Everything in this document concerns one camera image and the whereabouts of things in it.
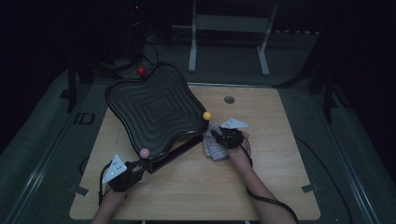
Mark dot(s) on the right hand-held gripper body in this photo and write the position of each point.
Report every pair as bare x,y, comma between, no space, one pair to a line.
232,137

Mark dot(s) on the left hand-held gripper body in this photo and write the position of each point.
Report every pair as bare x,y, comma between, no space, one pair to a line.
123,179

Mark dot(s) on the pink ball knob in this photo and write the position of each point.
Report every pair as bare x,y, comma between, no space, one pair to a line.
144,153

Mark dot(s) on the purple white fluffy cloth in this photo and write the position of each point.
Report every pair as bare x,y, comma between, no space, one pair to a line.
213,149

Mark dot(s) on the yellow ball knob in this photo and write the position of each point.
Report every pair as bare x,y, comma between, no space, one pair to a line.
207,115

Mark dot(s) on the black wavy tray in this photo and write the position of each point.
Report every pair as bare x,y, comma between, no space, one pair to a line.
155,109

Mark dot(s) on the red ball knob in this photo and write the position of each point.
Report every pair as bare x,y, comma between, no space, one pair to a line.
141,71

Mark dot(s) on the person's right hand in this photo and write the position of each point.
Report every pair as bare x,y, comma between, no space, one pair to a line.
241,152

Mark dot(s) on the person's left hand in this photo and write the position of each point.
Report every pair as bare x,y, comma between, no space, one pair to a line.
115,196

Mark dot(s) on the grey tape piece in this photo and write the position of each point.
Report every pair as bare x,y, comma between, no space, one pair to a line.
79,191
310,188

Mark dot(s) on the black tripod stand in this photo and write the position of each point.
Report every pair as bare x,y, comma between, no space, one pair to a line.
72,87
327,102

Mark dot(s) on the white metal stand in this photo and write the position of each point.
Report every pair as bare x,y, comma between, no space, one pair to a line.
230,23

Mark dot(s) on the black pole with red light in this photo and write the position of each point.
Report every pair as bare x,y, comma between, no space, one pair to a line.
137,28

